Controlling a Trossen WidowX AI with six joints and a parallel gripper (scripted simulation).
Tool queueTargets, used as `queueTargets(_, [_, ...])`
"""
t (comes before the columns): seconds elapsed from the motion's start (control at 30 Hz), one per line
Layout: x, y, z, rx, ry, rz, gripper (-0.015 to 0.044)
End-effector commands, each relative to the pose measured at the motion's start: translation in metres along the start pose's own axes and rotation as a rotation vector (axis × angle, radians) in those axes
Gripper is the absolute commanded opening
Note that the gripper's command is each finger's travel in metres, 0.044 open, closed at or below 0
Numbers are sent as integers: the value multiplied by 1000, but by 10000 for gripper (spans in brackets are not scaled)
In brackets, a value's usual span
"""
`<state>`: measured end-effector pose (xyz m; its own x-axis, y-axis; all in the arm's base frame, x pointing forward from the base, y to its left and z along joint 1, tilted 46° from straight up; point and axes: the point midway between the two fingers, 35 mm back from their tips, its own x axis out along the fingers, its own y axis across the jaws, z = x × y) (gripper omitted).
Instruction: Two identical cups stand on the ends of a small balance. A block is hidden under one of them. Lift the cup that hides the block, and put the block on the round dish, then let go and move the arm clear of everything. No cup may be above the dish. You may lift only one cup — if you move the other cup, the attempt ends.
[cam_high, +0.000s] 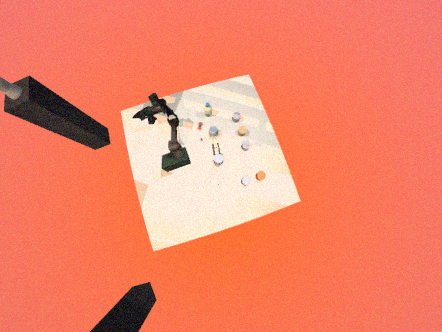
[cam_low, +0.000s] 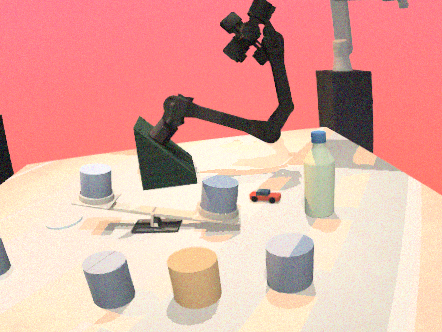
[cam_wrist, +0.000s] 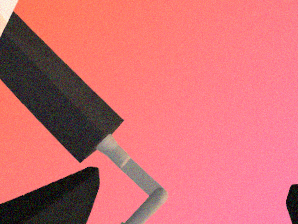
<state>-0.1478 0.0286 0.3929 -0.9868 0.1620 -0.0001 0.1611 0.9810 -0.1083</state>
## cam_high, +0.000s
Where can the tan cylinder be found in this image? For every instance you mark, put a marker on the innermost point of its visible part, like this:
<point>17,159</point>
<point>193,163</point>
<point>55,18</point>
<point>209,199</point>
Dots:
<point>242,131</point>

